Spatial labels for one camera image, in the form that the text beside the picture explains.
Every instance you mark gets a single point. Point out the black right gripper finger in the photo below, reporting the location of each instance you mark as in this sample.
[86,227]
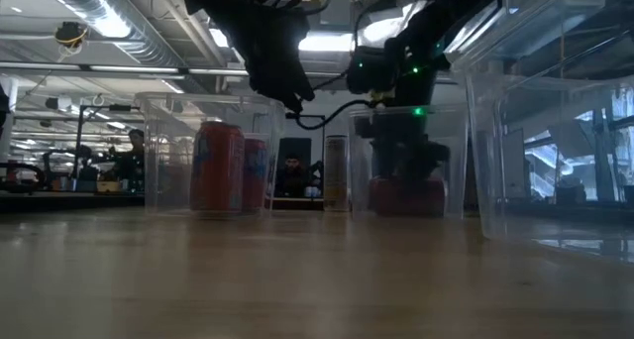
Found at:
[436,160]
[398,146]

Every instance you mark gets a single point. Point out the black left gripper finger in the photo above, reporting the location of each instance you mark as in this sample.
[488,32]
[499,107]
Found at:
[285,88]

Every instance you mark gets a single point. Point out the clear plastic bin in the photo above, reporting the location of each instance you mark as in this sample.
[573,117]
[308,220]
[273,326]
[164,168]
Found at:
[569,155]
[163,131]
[458,155]

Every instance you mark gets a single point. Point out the red Coca-Cola can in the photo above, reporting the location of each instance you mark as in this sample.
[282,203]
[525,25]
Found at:
[406,200]

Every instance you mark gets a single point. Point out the tall white Celsius can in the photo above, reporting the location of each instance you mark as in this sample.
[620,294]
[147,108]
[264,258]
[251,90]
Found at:
[337,175]

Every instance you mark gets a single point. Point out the red Fanta can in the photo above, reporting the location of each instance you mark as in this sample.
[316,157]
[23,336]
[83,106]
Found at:
[255,175]
[218,170]

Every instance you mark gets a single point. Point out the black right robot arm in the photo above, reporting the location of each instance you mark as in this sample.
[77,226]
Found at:
[446,17]

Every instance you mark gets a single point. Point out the bright ceiling light panel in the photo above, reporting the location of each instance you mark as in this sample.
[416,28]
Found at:
[324,42]
[219,37]

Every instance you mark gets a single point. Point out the grey ceiling unit box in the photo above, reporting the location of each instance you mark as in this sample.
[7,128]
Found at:
[342,14]

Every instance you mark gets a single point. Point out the person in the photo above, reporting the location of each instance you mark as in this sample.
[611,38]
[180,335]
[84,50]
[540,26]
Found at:
[292,178]
[131,165]

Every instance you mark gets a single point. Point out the long grey ceiling pipe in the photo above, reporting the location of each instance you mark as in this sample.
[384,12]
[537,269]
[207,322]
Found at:
[124,69]

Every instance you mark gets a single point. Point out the yellow box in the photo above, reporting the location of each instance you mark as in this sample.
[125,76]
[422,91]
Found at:
[109,186]

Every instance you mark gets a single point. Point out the dark background workbench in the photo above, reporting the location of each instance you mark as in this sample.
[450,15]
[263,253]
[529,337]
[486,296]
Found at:
[59,200]

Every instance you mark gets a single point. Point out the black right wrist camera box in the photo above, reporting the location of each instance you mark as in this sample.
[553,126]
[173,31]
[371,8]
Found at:
[369,74]

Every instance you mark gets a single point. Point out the black metal table frame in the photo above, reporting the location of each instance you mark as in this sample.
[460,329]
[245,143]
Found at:
[297,205]

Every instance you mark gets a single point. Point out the silver ventilation duct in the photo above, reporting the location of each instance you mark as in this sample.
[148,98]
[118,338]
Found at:
[148,46]

